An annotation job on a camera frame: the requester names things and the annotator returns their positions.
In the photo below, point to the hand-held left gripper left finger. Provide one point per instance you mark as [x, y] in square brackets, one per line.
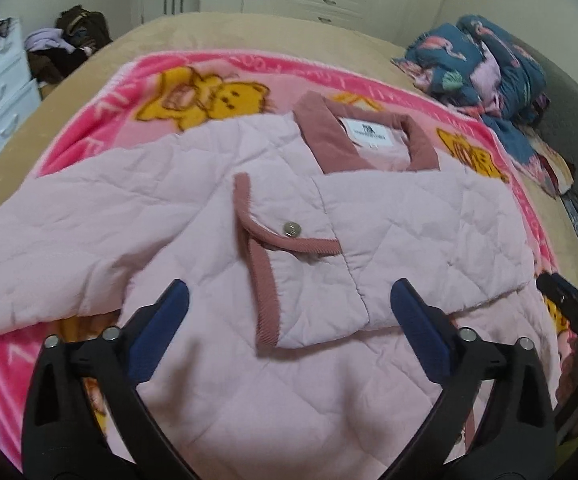
[161, 325]

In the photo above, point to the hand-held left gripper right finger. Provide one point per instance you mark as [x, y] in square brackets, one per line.
[419, 325]

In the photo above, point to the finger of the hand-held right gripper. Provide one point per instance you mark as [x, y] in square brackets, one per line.
[571, 307]

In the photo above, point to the pink quilted jacket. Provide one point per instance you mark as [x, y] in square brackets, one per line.
[394, 210]

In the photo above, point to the pink bear printed blanket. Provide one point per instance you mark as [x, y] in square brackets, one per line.
[134, 90]

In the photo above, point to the blue flamingo printed quilt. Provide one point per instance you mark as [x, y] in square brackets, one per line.
[469, 60]

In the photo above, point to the light purple cloth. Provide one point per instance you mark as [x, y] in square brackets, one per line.
[46, 40]

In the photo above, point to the dark brown bag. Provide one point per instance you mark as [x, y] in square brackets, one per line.
[86, 25]

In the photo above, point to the beige bed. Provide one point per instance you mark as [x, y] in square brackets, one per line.
[269, 30]

